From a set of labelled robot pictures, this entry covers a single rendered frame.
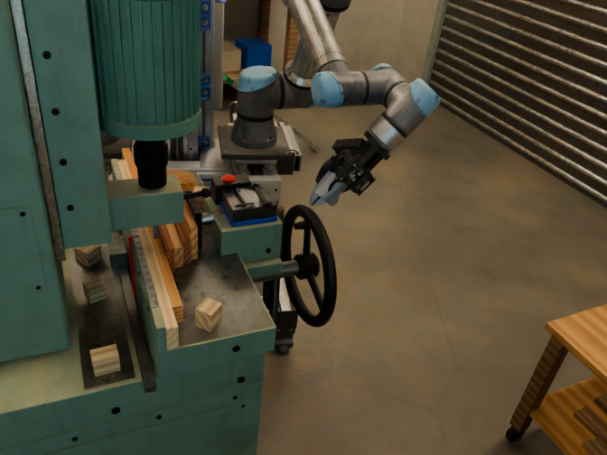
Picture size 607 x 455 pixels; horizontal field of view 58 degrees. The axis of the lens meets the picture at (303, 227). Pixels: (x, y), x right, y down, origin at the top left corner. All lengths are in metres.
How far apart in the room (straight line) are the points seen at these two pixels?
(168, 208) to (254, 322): 0.26
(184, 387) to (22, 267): 0.36
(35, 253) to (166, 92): 0.33
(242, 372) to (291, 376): 1.02
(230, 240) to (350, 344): 1.23
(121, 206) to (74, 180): 0.11
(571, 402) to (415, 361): 0.56
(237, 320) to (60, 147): 0.41
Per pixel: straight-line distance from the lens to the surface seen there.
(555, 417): 2.07
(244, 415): 1.22
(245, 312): 1.03
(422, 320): 2.48
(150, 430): 1.17
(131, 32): 0.87
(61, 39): 0.88
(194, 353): 0.99
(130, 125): 0.92
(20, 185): 0.92
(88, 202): 0.99
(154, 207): 1.05
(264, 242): 1.17
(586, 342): 1.82
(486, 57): 4.50
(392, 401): 2.13
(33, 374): 1.11
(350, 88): 1.22
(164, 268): 1.07
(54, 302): 1.05
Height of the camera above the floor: 1.60
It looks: 34 degrees down
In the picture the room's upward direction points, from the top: 7 degrees clockwise
